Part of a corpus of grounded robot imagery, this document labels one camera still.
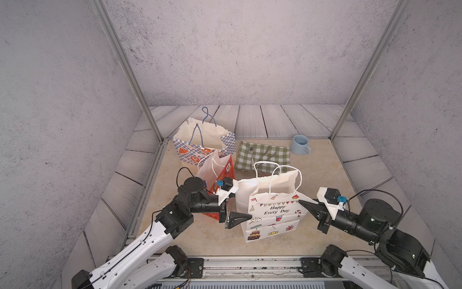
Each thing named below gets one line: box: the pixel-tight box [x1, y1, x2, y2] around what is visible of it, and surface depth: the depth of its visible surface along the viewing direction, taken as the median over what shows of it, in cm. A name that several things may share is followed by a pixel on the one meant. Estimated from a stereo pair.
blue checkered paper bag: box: [172, 106, 237, 167], surface depth 91 cm
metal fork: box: [262, 149, 277, 161], surface depth 113 cm
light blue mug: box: [290, 134, 312, 156], surface depth 113 cm
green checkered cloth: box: [234, 140, 291, 175], surface depth 113 cm
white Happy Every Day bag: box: [235, 160, 319, 243], surface depth 59 cm
